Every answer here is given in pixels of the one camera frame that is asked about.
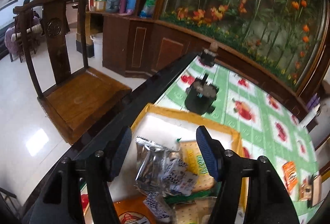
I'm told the dark wooden chair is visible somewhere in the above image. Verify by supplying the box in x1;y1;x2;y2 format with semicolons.
13;0;133;145

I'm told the green-edged cracker pack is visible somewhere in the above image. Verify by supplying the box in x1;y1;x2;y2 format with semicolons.
165;189;218;224

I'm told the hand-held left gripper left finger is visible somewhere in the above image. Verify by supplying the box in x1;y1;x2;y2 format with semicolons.
22;126;133;224

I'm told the black pot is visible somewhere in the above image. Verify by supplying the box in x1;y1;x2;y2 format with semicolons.
184;73;220;115

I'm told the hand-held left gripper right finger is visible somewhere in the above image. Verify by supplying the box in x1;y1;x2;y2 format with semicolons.
196;125;301;224

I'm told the orange cracker pack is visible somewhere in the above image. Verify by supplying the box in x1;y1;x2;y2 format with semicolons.
113;197;158;224

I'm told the black jar with lid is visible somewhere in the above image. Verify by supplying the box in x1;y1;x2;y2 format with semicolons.
200;43;219;68

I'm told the orange box with window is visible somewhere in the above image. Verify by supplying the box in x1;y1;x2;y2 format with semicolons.
298;174;323;208

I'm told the white spray bottle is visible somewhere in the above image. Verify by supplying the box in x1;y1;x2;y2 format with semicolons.
300;104;322;129

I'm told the clear cracker pack green label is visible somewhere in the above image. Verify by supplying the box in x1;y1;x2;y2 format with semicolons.
177;140;216;194

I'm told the orange snack packet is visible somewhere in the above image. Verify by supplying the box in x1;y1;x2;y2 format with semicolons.
282;161;299;193

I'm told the wooden display cabinet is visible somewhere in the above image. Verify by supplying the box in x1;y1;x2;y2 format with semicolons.
101;11;321;132

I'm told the silver foil packet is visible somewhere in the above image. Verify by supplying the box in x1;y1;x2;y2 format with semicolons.
135;136;180;190

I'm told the white plastic bucket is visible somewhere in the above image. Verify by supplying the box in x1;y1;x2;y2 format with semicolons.
90;33;104;59

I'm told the red snack wrapper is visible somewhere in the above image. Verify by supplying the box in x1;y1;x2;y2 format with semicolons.
80;193;90;216

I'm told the artificial flower display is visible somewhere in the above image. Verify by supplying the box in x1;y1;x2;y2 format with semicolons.
159;0;327;91

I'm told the yellow cardboard box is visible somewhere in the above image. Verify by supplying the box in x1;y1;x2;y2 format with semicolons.
82;103;248;224

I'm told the green plastic bottle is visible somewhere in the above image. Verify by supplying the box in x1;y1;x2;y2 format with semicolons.
140;0;158;18

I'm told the white blue patterned packet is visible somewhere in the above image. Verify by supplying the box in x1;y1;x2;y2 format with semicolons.
164;158;189;178
169;172;199;197
143;191;174;220

